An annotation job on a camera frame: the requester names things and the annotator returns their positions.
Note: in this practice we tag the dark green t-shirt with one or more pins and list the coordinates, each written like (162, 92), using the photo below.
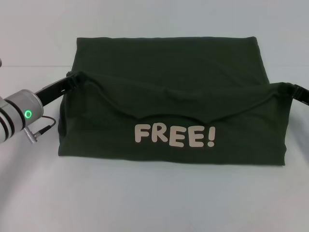
(169, 96)

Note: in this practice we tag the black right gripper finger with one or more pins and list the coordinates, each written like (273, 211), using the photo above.
(301, 98)
(300, 89)

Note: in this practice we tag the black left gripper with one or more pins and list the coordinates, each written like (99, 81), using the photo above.
(51, 90)

